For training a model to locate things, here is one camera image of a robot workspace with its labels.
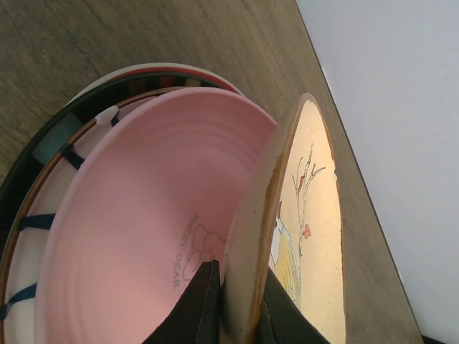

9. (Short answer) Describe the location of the pink plate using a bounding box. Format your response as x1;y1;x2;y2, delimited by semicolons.
34;87;275;343

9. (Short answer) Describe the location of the brown rimmed cream plate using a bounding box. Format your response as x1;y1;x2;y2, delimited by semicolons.
0;70;230;259

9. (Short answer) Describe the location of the white blue striped plate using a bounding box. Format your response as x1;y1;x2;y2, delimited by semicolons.
1;87;173;343

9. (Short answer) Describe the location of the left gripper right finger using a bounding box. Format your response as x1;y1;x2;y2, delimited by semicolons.
256;268;329;344

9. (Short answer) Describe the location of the beige orange rimmed plate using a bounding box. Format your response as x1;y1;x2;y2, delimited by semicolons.
220;94;346;343

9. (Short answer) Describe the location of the red teal floral plate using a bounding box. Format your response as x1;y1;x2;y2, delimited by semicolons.
67;62;243;105

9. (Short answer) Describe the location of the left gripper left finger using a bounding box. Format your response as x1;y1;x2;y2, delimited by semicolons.
144;260;221;343

